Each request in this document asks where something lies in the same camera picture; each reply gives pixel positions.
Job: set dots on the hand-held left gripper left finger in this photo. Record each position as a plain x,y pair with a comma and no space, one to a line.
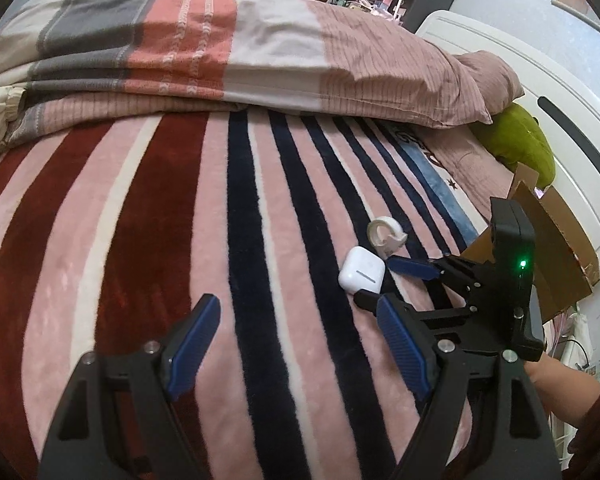
195,345

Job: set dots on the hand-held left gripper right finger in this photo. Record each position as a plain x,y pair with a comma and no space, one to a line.
400,347

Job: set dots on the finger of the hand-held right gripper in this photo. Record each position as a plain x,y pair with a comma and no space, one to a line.
365,300
412,267

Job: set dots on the white earbuds case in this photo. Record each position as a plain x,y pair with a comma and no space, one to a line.
361,272

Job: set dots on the brown cardboard box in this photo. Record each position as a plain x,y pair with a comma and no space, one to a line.
560,255

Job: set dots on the person's right forearm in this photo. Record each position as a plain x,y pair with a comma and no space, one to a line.
565,390

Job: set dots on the small white tape dispenser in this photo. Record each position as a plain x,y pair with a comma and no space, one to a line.
385,234

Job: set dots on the striped fleece blanket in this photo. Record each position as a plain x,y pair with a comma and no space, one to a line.
155,285

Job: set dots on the pink bed sheet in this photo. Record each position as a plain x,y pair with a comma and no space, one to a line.
467,160

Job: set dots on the green plush pillow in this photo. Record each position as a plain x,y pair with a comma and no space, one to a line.
522,142

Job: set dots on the white bed headboard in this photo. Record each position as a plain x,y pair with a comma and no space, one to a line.
570,110

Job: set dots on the pink striped pillow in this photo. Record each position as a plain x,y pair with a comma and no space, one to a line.
490,85

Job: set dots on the pink grey patchwork quilt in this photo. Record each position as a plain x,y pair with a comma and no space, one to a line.
205,40

